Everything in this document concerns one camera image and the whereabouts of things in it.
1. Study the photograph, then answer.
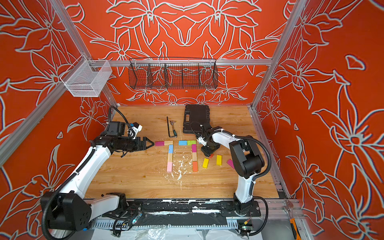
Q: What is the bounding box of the yellow block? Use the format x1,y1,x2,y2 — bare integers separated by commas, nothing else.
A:
203,158,209,169
216,155,222,166

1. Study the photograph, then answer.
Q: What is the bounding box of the green block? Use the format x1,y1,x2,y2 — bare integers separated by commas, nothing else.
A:
187,140,197,146

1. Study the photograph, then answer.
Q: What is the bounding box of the orange block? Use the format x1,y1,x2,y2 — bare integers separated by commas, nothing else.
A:
193,161,199,172

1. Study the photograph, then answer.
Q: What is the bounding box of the black plastic tool case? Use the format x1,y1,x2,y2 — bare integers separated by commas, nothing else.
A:
183,105,210,135

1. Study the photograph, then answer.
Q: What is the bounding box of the pink block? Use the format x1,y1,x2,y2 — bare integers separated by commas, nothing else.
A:
167,162,173,173

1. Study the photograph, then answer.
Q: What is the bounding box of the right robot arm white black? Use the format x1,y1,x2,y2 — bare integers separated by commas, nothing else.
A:
193,123,272,237

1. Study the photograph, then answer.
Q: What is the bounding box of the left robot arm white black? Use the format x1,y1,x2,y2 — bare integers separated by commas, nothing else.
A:
40,118,154,240

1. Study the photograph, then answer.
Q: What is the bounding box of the black hex key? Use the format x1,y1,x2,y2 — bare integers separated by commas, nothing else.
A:
167,116,177,138

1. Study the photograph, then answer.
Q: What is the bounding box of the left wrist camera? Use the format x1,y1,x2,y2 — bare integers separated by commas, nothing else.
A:
128,122,143,139

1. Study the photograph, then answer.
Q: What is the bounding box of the green handled ratchet wrench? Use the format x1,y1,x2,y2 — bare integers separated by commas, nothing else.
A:
170,121,178,138

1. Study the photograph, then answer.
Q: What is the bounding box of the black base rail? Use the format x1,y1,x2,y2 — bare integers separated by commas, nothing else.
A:
127,199,261,217

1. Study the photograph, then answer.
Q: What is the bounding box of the black wire basket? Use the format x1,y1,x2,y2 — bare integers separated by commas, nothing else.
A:
128,58,219,90

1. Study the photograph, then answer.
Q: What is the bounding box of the white wire basket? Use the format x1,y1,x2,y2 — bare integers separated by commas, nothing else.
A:
60,60,112,98

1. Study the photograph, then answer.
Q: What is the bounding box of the orange handled tool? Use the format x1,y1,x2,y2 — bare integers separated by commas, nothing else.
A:
290,218,302,240

